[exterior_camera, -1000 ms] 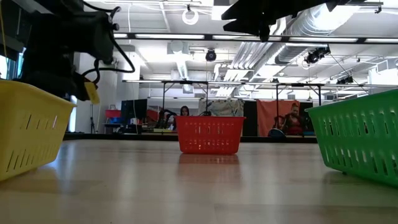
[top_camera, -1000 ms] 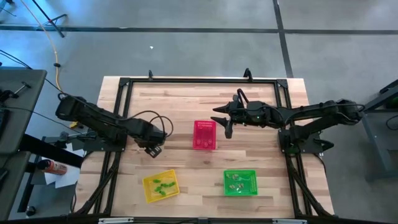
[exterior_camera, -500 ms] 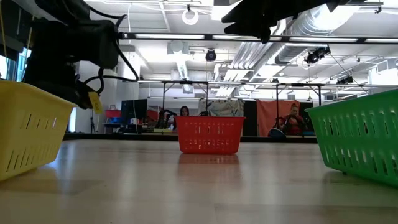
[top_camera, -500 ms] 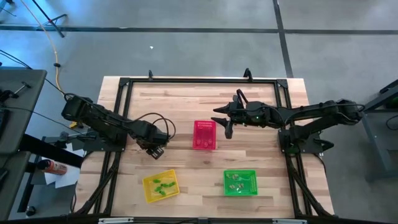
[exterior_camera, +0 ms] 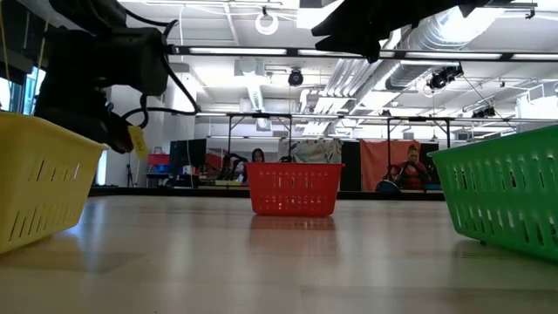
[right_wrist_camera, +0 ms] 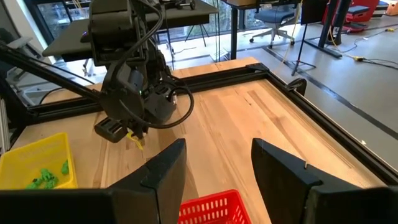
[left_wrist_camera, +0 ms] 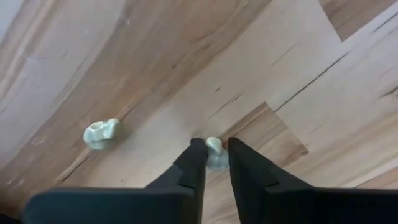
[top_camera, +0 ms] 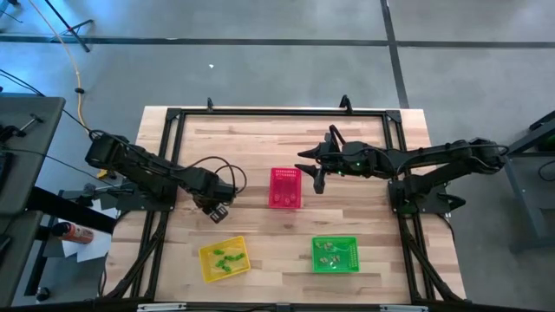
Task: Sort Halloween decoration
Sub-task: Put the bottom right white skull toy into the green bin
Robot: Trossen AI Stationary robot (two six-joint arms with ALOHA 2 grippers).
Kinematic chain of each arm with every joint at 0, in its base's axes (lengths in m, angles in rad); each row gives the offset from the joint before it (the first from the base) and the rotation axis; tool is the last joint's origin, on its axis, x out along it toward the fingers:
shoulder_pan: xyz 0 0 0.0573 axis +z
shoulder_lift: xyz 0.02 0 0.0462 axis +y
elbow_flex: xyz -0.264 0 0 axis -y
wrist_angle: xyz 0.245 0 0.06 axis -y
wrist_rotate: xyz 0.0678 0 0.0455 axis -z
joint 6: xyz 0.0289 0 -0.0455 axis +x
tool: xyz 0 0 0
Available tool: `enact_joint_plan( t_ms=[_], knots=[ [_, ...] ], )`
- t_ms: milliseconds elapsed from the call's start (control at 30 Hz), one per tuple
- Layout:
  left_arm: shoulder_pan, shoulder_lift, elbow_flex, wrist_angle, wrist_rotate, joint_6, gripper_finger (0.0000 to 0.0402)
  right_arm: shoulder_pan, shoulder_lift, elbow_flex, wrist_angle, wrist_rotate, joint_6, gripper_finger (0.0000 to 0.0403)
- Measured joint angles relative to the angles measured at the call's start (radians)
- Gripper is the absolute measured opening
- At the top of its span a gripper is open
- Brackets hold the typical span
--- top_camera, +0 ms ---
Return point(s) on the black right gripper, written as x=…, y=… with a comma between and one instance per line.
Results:
x=355, y=158

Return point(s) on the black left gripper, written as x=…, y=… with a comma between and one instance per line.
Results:
x=212, y=186

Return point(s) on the green plant toy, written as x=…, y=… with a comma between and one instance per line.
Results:
x=218, y=251

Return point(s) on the green skeleton toy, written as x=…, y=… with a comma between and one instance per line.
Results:
x=226, y=268
x=237, y=257
x=222, y=262

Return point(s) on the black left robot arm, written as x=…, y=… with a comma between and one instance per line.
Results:
x=143, y=167

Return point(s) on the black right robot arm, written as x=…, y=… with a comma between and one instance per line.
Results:
x=455, y=156

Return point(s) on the red plastic basket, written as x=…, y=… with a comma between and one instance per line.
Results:
x=285, y=186

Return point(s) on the yellow plastic basket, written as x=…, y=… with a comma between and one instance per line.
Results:
x=208, y=264

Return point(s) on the green plastic basket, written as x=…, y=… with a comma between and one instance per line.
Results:
x=349, y=247

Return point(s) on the yellow clamp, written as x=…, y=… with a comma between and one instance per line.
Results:
x=102, y=173

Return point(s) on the white paper sheets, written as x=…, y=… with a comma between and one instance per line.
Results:
x=86, y=249

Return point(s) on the orange bottle black cap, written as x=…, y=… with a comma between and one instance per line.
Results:
x=76, y=234

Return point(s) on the black desk beam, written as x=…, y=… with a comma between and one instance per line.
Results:
x=69, y=210

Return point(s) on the gray desk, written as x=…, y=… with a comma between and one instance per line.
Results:
x=13, y=260
x=30, y=164

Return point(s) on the black caster wheel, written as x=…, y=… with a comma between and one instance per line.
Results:
x=42, y=294

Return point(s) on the black clamp tool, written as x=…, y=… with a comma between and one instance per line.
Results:
x=17, y=128

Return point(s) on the gray cart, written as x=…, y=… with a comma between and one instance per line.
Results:
x=529, y=195

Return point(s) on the black stand legs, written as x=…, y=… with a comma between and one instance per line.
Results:
x=69, y=30

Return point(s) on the black aluminium table frame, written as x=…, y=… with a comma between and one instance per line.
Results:
x=282, y=112

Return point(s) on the black frame clamp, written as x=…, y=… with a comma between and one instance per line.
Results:
x=345, y=105
x=210, y=104

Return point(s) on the silver aluminium bracket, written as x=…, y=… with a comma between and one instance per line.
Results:
x=403, y=308
x=160, y=307

